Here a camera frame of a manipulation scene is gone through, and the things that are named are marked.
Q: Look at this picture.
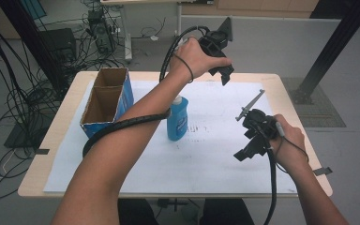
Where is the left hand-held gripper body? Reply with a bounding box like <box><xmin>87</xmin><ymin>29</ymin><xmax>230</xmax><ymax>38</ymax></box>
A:
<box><xmin>199</xmin><ymin>17</ymin><xmax>234</xmax><ymax>59</ymax></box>

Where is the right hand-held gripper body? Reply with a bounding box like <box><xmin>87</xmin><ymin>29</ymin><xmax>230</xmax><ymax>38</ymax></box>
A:
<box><xmin>235</xmin><ymin>89</ymin><xmax>279</xmax><ymax>140</ymax></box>

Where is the blue plastic bottle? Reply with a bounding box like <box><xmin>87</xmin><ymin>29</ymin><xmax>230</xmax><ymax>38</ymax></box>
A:
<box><xmin>166</xmin><ymin>95</ymin><xmax>189</xmax><ymax>142</ymax></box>

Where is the blue cardboard box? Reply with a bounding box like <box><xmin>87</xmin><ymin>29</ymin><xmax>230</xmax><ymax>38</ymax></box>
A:
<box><xmin>80</xmin><ymin>67</ymin><xmax>135</xmax><ymax>140</ymax></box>

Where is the person's left hand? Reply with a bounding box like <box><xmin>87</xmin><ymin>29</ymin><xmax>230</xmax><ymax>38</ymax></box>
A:
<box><xmin>168</xmin><ymin>37</ymin><xmax>233</xmax><ymax>83</ymax></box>

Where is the person's right hand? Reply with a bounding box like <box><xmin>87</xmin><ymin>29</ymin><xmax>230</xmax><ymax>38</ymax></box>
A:
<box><xmin>270</xmin><ymin>113</ymin><xmax>308</xmax><ymax>172</ymax></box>

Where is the wooden cabinet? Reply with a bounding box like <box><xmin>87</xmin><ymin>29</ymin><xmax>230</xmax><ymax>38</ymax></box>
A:
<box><xmin>181</xmin><ymin>0</ymin><xmax>320</xmax><ymax>18</ymax></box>

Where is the white paper sheet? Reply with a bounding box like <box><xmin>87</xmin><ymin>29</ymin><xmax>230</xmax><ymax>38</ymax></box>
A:
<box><xmin>43</xmin><ymin>80</ymin><xmax>298</xmax><ymax>194</ymax></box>

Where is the person's right leg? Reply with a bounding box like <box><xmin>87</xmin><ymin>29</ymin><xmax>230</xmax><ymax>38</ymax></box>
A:
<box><xmin>200</xmin><ymin>198</ymin><xmax>256</xmax><ymax>225</ymax></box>

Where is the person's leg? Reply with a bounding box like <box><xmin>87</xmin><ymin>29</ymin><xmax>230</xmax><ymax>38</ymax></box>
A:
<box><xmin>118</xmin><ymin>199</ymin><xmax>160</xmax><ymax>225</ymax></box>
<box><xmin>200</xmin><ymin>198</ymin><xmax>256</xmax><ymax>225</ymax></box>

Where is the computer tower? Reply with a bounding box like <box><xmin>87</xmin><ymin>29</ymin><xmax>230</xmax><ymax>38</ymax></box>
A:
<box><xmin>87</xmin><ymin>8</ymin><xmax>116</xmax><ymax>54</ymax></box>

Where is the person's left leg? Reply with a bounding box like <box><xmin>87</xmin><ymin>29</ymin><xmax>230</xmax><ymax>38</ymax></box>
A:
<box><xmin>118</xmin><ymin>199</ymin><xmax>160</xmax><ymax>225</ymax></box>

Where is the black box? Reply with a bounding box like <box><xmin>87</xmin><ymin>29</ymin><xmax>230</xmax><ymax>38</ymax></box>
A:
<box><xmin>38</xmin><ymin>27</ymin><xmax>78</xmax><ymax>64</ymax></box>

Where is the thin black cable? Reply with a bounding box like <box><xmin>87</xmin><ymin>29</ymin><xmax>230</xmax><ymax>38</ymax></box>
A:
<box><xmin>275</xmin><ymin>121</ymin><xmax>309</xmax><ymax>174</ymax></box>
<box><xmin>172</xmin><ymin>54</ymin><xmax>195</xmax><ymax>83</ymax></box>

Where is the white desk frame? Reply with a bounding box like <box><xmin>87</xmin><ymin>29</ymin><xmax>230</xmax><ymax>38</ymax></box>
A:
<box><xmin>101</xmin><ymin>0</ymin><xmax>184</xmax><ymax>62</ymax></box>

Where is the black metal post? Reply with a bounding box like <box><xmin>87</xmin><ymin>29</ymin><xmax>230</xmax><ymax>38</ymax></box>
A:
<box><xmin>0</xmin><ymin>0</ymin><xmax>64</xmax><ymax>92</ymax></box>
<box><xmin>293</xmin><ymin>0</ymin><xmax>360</xmax><ymax>106</ymax></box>

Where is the tangle of black cables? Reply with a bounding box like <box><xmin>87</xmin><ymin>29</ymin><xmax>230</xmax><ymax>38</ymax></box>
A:
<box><xmin>0</xmin><ymin>0</ymin><xmax>170</xmax><ymax>201</ymax></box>

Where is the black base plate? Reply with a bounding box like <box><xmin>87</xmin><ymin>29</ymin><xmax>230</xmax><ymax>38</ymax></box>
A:
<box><xmin>4</xmin><ymin>118</ymin><xmax>54</xmax><ymax>149</ymax></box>

